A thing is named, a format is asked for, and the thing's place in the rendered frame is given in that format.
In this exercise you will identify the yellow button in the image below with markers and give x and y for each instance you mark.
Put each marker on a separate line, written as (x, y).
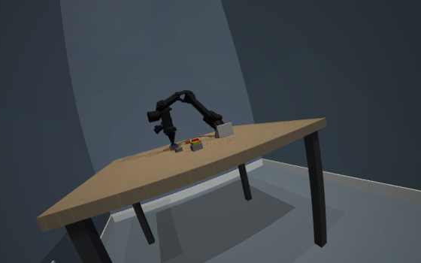
(196, 146)

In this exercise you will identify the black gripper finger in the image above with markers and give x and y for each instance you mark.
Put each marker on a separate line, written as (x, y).
(171, 136)

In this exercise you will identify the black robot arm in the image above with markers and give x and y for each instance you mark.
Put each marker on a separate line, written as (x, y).
(162, 110)

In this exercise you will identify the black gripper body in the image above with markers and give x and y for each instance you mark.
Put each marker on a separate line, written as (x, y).
(168, 124)

